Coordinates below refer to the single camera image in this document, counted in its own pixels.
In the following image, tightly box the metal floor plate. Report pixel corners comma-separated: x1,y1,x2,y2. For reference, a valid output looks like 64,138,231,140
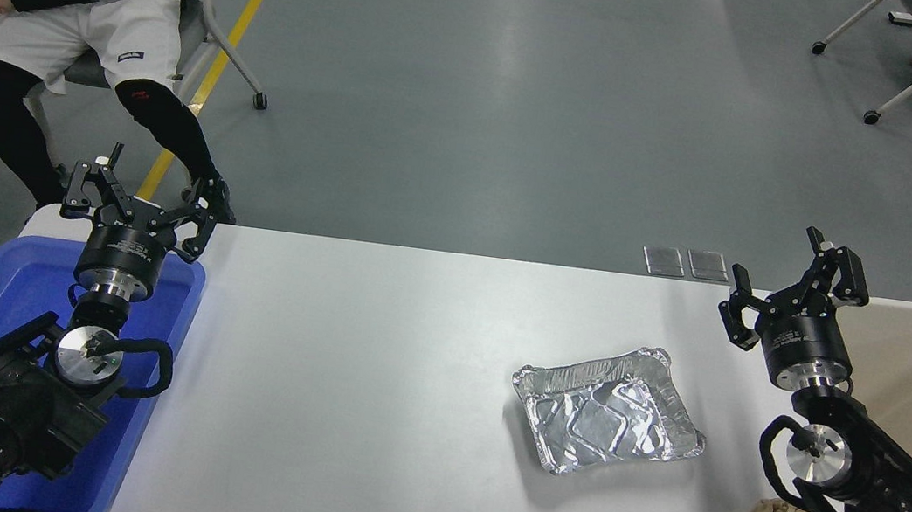
640,245,687,279
685,249,732,283

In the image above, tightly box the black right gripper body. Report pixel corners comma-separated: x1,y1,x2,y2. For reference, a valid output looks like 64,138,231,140
756,284,862,384

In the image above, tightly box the blue plastic tray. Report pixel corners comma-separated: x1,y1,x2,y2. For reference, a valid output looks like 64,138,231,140
0,232,210,512

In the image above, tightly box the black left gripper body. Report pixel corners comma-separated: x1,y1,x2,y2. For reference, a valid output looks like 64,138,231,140
73,197,181,294

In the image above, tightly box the silver foil tray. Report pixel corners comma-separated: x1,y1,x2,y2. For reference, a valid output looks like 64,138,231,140
501,329,719,495

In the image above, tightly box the seated person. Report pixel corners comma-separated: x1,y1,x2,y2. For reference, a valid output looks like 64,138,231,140
0,0,266,232

